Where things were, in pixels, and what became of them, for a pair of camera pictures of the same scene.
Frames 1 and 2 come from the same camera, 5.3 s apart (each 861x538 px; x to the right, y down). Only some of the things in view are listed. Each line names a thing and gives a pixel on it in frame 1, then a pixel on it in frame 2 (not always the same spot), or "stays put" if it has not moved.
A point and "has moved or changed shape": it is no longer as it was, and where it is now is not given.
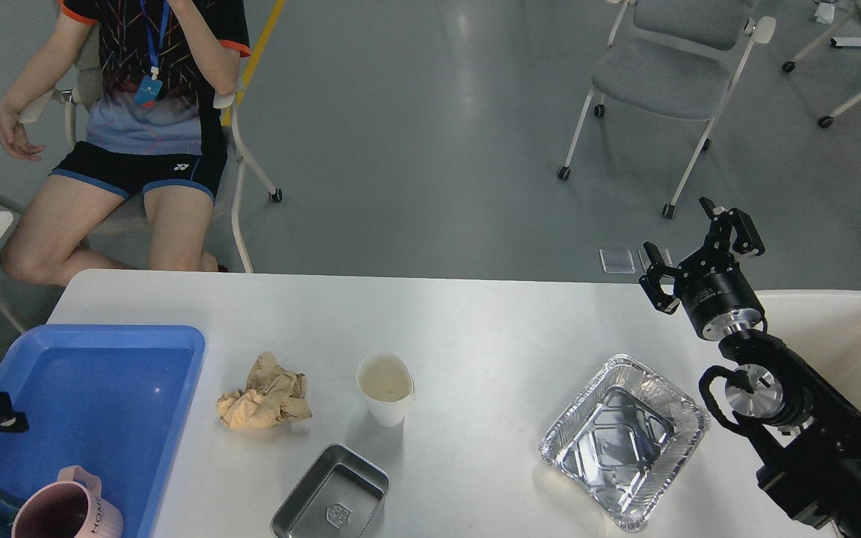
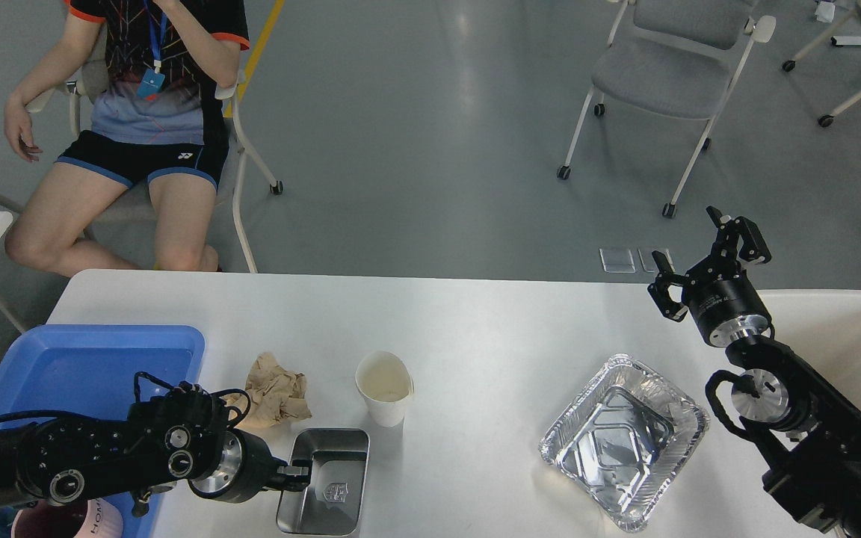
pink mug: [70, 507] stays put
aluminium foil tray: [620, 444] stays put
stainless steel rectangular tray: [336, 498] has moved or changed shape
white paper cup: [387, 385] stays put
